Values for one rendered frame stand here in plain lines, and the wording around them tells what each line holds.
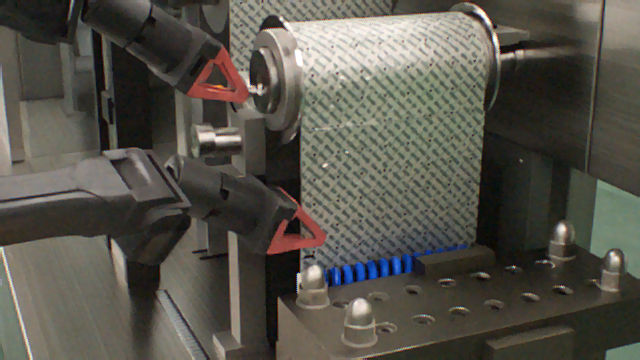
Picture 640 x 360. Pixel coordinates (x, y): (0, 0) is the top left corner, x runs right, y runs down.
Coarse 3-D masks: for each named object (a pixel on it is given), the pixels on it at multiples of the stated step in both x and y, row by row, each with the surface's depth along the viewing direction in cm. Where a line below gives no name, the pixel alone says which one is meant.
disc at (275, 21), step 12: (264, 24) 106; (276, 24) 103; (288, 24) 100; (288, 36) 100; (300, 60) 98; (300, 72) 98; (300, 84) 99; (300, 96) 99; (300, 108) 100; (300, 120) 100; (276, 132) 107; (288, 132) 104
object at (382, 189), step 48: (336, 144) 103; (384, 144) 106; (432, 144) 108; (480, 144) 111; (336, 192) 105; (384, 192) 108; (432, 192) 110; (336, 240) 107; (384, 240) 110; (432, 240) 113
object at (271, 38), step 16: (272, 32) 102; (480, 32) 110; (256, 48) 107; (272, 48) 102; (288, 48) 100; (288, 64) 100; (288, 80) 100; (288, 96) 100; (288, 112) 101; (272, 128) 105
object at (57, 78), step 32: (160, 0) 195; (32, 64) 188; (64, 64) 191; (0, 96) 214; (32, 96) 190; (64, 96) 193; (160, 96) 201; (32, 128) 192; (64, 128) 195; (96, 128) 198; (160, 128) 203
